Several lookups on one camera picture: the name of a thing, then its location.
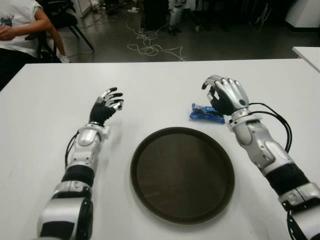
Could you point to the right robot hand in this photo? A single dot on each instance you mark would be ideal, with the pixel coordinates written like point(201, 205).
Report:
point(230, 95)

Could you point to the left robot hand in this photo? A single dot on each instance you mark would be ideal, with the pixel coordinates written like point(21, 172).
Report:
point(100, 112)

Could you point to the blue Oreo cookie packet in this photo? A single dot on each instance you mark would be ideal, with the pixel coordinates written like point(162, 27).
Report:
point(200, 116)

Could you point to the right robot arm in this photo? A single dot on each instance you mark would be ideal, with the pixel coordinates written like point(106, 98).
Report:
point(252, 137)

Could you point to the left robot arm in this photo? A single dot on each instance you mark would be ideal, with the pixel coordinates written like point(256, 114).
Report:
point(82, 140)

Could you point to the white side table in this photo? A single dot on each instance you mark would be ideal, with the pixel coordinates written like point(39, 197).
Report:
point(310, 56)

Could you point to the round dark brown tray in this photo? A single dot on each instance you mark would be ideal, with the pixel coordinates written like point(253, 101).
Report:
point(182, 175)

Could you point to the black office chair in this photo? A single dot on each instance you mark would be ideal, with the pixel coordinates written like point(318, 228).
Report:
point(65, 18)

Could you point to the white panel board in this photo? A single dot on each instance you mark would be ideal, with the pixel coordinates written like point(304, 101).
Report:
point(81, 7)

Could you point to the white cabinet with black base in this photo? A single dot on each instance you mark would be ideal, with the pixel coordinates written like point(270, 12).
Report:
point(305, 12)

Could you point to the seated person white printed t-shirt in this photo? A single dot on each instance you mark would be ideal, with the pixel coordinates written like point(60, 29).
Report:
point(17, 27)

